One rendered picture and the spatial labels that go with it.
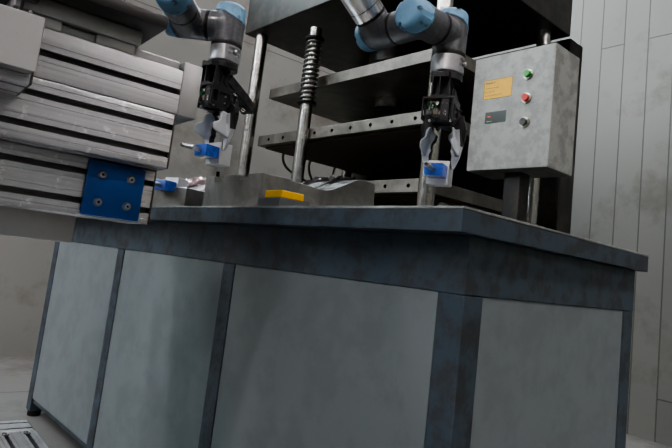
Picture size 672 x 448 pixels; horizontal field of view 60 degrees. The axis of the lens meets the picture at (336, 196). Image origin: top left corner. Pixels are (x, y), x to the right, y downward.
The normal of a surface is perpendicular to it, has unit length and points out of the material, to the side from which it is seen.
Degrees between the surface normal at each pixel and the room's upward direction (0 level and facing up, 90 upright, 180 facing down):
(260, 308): 90
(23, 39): 90
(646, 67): 90
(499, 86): 90
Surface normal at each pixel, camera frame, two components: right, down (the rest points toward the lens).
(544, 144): -0.74, -0.17
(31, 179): 0.62, -0.03
